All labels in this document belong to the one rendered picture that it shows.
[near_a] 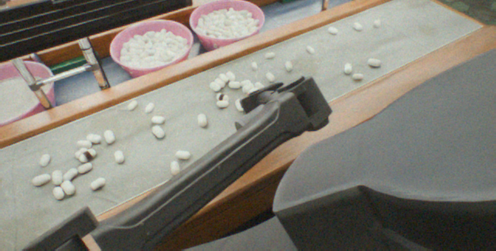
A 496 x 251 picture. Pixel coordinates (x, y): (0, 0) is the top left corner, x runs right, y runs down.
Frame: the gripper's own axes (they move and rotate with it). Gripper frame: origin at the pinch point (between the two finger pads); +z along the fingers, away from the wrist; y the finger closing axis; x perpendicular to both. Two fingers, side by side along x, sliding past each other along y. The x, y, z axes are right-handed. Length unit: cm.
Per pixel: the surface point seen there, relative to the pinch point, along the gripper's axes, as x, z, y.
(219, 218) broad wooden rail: 21.2, -0.5, 16.8
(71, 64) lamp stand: -27, 52, 35
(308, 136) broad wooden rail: 12.9, -2.0, -10.6
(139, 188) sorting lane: 8.5, 6.1, 29.9
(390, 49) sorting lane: 5, 12, -58
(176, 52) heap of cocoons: -19.1, 40.0, 3.5
